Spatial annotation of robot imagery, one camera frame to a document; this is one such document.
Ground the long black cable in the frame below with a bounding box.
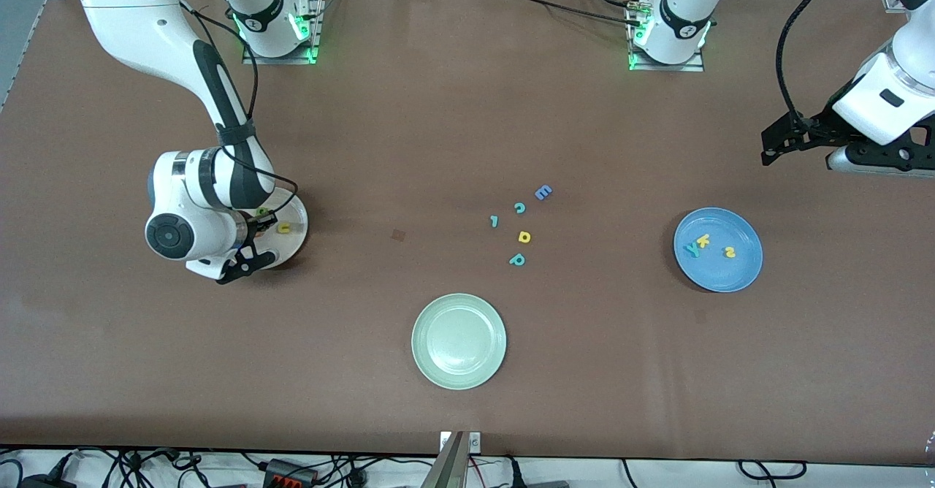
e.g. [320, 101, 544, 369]
[478, 0, 647, 28]

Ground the brown table mat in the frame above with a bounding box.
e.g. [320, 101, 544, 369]
[0, 0, 935, 467]

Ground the looped black cable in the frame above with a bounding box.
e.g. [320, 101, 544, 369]
[736, 460, 808, 481]

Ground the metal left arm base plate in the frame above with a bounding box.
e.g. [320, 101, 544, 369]
[627, 0, 706, 73]

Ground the beige brown plate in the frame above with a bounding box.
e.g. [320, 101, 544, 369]
[232, 186, 309, 270]

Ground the grey metal post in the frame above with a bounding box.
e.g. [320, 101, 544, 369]
[422, 432, 468, 488]

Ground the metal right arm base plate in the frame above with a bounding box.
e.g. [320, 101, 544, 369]
[241, 0, 322, 66]

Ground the black red power strip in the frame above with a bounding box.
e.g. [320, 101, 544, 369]
[262, 459, 319, 488]

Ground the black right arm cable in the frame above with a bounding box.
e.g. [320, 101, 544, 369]
[179, 0, 300, 218]

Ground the pale green plate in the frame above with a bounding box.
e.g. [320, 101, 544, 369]
[411, 293, 507, 391]

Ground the blue plate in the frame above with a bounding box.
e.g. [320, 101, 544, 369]
[673, 207, 764, 294]

